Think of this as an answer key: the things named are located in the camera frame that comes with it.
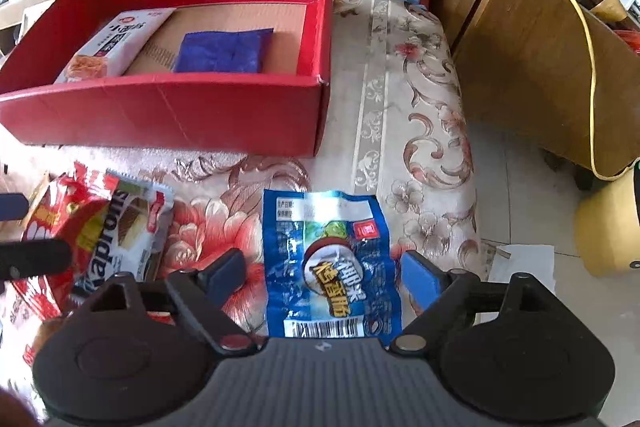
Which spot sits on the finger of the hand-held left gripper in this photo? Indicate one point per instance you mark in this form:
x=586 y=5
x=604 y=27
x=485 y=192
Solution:
x=12 y=207
x=35 y=258

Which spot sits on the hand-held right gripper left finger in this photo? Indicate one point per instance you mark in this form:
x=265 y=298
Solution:
x=227 y=274

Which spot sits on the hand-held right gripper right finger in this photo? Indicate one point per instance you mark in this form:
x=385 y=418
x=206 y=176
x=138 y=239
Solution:
x=417 y=277

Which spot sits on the red snack packet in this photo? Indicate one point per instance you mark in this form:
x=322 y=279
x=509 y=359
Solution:
x=65 y=207

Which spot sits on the blue sausage snack packet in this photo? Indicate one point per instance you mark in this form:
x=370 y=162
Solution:
x=330 y=257

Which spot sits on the white green wafer packet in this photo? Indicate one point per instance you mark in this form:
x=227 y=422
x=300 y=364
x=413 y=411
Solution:
x=125 y=227

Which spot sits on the red cardboard box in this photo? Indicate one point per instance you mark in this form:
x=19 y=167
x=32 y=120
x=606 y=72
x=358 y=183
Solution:
x=175 y=117

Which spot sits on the white cake snack packet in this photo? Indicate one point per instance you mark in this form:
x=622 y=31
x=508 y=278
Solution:
x=115 y=42

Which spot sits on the dark blue snack packet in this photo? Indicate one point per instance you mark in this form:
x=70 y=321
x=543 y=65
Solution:
x=222 y=52

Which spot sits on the white paper sheet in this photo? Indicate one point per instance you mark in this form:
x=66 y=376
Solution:
x=530 y=262

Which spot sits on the yellow stool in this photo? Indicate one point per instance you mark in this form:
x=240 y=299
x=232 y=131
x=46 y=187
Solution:
x=607 y=227

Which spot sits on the wooden cabinet door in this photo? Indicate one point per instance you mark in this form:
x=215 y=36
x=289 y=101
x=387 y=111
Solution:
x=530 y=72

